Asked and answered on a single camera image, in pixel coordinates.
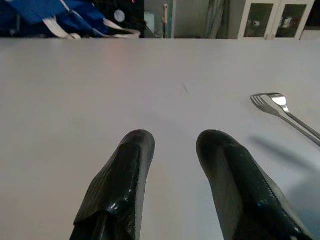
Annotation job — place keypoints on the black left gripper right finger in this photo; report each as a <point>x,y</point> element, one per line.
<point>240,185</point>

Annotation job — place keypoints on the white glass-door cabinet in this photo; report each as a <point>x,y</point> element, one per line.
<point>275,18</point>

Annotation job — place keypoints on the silver metal fork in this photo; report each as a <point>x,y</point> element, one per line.
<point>268,108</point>

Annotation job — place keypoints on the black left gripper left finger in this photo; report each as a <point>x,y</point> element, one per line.
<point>120,180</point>

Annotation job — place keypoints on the silver metal spoon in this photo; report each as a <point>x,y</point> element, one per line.
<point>281,101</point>

